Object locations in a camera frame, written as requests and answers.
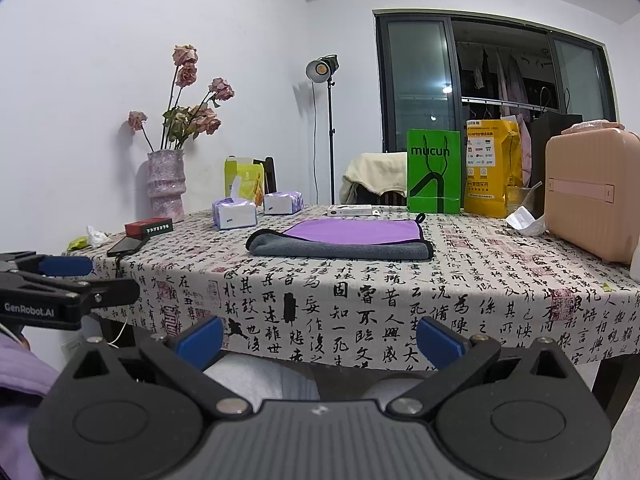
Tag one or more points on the white crumpled paper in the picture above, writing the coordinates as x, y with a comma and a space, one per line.
523, 222

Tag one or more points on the yellow green carton box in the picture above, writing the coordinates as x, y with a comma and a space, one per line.
244, 178

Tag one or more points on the black paper bag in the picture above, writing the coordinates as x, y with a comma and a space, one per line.
545, 131

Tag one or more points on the flat white product box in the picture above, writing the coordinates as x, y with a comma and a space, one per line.
352, 211

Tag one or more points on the purple and grey towel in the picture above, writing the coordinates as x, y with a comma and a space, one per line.
349, 239

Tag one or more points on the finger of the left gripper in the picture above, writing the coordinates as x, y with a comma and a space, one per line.
47, 265
104, 294

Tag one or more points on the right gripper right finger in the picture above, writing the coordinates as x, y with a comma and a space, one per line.
460, 364

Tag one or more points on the yellow printed paper bag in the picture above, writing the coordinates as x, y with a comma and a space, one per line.
493, 166

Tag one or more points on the pink hard case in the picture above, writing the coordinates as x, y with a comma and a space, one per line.
592, 199

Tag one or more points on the calligraphy print tablecloth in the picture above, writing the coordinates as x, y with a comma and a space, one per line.
483, 278

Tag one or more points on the black framed window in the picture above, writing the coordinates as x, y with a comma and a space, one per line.
439, 69

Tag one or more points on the crumpled white tissue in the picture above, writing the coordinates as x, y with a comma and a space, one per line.
95, 237

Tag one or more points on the green mucun paper bag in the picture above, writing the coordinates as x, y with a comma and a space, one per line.
434, 171

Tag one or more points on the dark wooden chair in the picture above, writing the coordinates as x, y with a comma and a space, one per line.
270, 180

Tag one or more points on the purple tissue pack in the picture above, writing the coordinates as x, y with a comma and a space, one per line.
234, 212
283, 203

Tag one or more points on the clear drinking glass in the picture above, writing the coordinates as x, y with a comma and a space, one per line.
517, 197

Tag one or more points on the far purple tissue pack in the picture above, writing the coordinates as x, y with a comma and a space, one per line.
283, 203

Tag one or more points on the pink speckled vase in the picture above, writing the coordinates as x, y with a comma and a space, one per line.
166, 184

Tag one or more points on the red and black box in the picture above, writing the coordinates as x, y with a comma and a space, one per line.
149, 227

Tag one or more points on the chair under cream cloth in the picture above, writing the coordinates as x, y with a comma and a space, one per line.
360, 195

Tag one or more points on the cream cloth on chair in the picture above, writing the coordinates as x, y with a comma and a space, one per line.
378, 173

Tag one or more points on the green wrapper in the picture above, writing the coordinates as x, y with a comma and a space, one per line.
78, 243

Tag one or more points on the black smartphone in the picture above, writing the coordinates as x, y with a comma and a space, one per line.
127, 246

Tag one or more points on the near purple tissue pack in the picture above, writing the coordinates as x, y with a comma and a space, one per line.
234, 212

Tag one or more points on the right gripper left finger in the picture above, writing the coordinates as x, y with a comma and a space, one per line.
179, 363

